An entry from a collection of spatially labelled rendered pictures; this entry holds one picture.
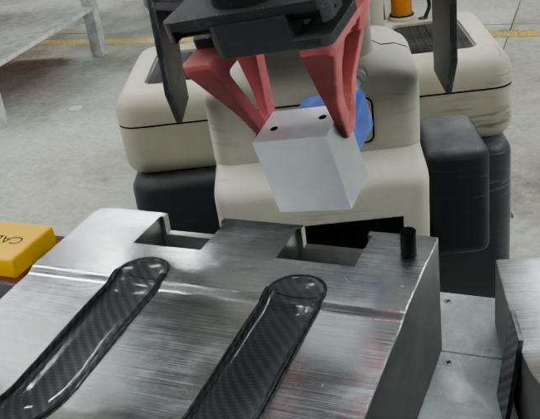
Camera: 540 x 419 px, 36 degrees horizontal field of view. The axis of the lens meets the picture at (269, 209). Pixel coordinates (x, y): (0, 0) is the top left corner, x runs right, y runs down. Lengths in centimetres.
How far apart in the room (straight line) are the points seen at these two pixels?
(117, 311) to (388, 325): 17
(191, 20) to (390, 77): 41
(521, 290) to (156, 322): 23
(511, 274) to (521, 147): 228
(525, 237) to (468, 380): 177
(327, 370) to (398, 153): 46
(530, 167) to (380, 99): 188
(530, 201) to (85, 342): 209
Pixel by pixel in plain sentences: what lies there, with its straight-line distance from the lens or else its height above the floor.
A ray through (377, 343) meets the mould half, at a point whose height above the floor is 89.
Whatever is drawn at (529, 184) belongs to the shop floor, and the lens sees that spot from 261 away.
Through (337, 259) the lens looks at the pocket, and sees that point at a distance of 57.
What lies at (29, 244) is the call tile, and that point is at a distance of 75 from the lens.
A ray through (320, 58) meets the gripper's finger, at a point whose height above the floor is 103.
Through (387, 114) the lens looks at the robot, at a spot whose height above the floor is 85.
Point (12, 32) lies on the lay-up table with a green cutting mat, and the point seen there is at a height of 26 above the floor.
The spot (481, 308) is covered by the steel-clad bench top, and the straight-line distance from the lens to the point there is 64.
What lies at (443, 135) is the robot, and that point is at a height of 75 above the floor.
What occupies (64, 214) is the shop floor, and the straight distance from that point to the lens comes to 278.
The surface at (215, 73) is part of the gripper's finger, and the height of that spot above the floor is 102.
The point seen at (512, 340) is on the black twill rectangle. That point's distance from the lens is 52.
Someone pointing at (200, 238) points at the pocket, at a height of 87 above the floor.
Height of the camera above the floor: 116
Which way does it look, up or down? 27 degrees down
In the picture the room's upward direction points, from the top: 8 degrees counter-clockwise
